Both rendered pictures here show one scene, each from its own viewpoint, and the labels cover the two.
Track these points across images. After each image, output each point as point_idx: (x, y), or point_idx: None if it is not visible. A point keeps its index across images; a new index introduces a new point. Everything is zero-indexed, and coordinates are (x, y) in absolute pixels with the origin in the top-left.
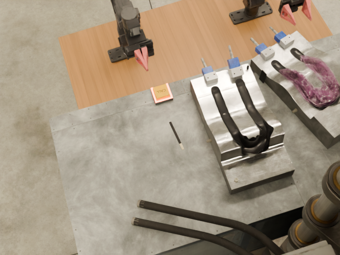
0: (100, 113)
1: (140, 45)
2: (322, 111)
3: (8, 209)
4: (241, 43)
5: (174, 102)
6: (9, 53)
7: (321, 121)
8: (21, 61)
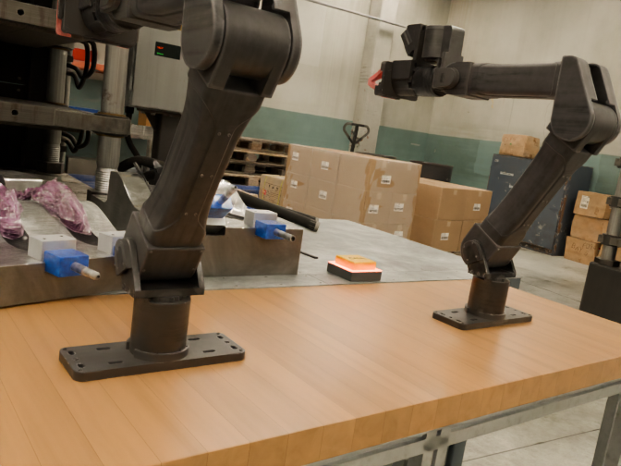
0: (445, 273)
1: None
2: (20, 178)
3: None
4: (189, 312)
5: (322, 269)
6: None
7: (29, 176)
8: None
